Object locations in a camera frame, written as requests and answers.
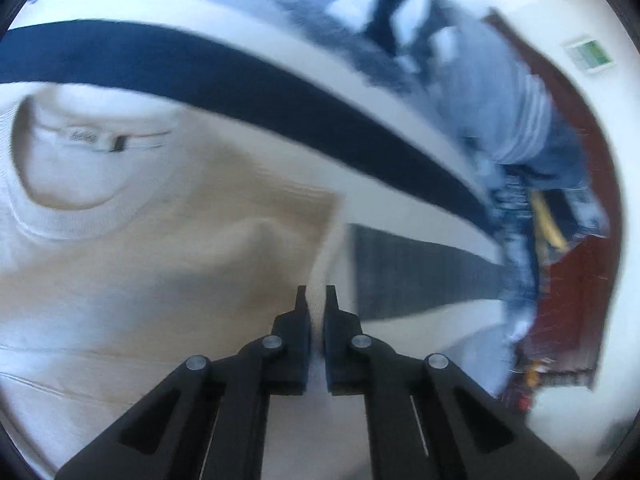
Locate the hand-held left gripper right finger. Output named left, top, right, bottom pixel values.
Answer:
left=323, top=285, right=582, bottom=480

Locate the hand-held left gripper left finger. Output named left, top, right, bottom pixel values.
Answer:
left=55, top=285, right=313, bottom=480

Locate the cream knit sweater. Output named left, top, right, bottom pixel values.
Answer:
left=0, top=84, right=373, bottom=480

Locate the blue patterned cloth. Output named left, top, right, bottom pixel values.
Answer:
left=492, top=160, right=608, bottom=341

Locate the yellow object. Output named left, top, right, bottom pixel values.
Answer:
left=530, top=191, right=570, bottom=251

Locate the brown wooden door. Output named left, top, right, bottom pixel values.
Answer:
left=482, top=7, right=623, bottom=413

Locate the blue white striped blanket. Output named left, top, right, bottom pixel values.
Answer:
left=0, top=0, right=612, bottom=402

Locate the green framed wall picture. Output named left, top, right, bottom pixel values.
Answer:
left=564, top=35, right=617, bottom=76

